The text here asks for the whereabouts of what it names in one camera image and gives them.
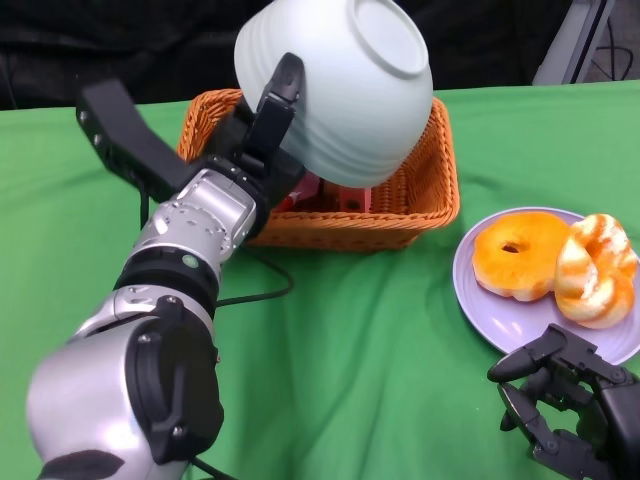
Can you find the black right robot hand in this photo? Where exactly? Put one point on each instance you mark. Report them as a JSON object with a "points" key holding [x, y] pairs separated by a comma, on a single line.
{"points": [[600, 415]]}

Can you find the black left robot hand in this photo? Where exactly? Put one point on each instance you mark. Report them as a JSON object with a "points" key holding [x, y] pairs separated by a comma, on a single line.
{"points": [[270, 150]]}

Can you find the salmon pink cake slice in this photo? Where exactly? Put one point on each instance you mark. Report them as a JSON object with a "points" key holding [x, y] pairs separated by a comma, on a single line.
{"points": [[355, 197]]}

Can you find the grey-green round bowl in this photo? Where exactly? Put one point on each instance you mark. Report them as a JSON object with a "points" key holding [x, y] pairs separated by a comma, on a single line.
{"points": [[360, 90]]}

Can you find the orange white twisted bread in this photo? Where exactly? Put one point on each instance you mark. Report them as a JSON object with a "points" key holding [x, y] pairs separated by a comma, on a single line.
{"points": [[600, 280]]}

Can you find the lilac round plate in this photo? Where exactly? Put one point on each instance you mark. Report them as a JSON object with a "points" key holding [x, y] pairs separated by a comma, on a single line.
{"points": [[505, 330]]}

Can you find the orange wicker basket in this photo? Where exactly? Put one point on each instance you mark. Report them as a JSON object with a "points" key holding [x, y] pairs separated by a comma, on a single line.
{"points": [[435, 190]]}

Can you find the black backdrop curtain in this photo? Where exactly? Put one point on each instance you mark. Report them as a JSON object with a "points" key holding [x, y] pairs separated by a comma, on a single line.
{"points": [[125, 40]]}

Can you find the green tablecloth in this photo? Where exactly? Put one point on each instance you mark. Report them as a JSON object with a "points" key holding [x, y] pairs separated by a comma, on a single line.
{"points": [[375, 350]]}

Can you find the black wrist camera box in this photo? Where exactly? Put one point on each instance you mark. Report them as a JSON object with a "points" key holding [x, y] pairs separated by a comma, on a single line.
{"points": [[130, 140]]}

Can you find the grey metal frame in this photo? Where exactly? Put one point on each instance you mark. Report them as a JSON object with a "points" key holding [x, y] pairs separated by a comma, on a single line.
{"points": [[570, 45]]}

